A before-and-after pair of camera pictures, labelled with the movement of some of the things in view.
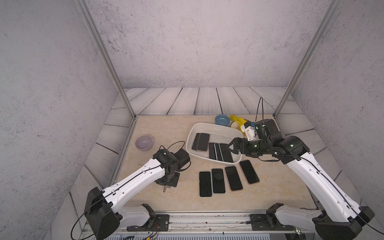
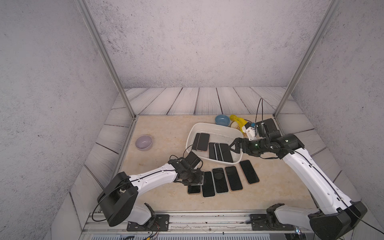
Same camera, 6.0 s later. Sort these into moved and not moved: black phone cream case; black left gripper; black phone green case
Moved: black left gripper
Not moved: black phone green case; black phone cream case
